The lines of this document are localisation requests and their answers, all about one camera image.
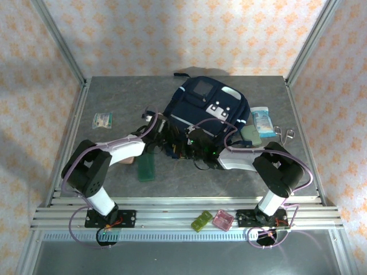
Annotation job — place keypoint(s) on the green translucent pencil case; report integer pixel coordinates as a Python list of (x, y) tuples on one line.
[(146, 169)]

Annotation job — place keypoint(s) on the navy blue backpack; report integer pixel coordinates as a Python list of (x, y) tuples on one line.
[(206, 106)]

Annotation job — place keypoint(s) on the sage green wallet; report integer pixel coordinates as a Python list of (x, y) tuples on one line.
[(250, 134)]

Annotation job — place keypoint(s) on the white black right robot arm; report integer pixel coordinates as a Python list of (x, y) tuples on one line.
[(238, 161)]

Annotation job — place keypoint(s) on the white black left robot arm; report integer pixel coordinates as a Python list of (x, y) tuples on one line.
[(123, 147)]

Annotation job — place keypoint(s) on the blue wet wipes pack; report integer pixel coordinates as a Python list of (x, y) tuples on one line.
[(261, 121)]

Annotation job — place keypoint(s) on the small green tissue packet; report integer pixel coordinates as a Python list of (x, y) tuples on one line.
[(102, 120)]

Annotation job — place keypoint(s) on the small green plastic box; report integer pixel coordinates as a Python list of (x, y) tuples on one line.
[(201, 221)]

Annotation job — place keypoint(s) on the silver metal eyelash curler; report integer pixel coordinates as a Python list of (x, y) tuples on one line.
[(276, 131)]

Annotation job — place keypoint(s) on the small pink plastic box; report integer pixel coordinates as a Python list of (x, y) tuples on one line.
[(223, 220)]

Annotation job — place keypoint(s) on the grey metal panel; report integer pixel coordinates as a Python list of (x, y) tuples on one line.
[(172, 257)]

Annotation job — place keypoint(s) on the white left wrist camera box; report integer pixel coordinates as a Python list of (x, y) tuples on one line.
[(148, 117)]

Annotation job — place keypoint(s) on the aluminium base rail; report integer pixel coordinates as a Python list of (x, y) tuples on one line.
[(172, 213)]

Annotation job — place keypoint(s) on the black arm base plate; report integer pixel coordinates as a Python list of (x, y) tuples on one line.
[(129, 218), (243, 219)]

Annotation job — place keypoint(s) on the aluminium side rail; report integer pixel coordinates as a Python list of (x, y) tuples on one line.
[(304, 137), (71, 137)]

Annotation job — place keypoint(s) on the aluminium frame post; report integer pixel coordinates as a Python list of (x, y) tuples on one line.
[(57, 40), (308, 40)]

